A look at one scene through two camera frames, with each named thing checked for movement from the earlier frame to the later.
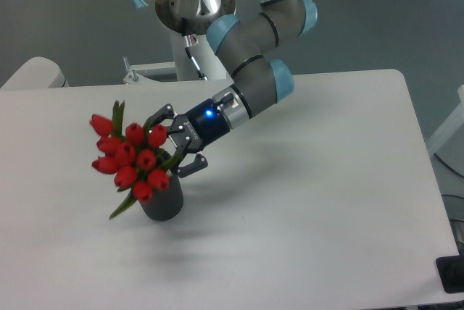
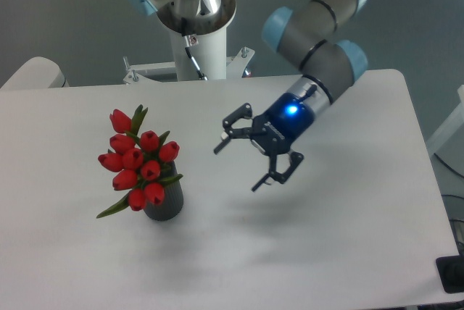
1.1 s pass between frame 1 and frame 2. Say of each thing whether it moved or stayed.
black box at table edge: stayed
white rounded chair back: stayed
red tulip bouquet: moved
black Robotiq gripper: moved
